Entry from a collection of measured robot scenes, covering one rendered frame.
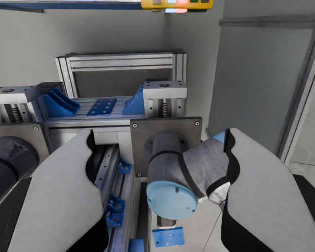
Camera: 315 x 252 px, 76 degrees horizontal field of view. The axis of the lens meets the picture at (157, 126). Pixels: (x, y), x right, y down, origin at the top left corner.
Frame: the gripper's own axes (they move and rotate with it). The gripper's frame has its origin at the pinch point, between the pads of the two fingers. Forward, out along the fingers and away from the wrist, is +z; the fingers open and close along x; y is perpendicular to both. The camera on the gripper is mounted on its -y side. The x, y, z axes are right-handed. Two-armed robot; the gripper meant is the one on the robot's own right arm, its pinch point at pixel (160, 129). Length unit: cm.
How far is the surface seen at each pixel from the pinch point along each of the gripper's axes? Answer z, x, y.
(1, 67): 148, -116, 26
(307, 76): 48, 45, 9
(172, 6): 41.0, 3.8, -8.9
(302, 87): 49, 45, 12
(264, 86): 71, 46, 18
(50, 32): 148, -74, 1
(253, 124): 72, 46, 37
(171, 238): 142, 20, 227
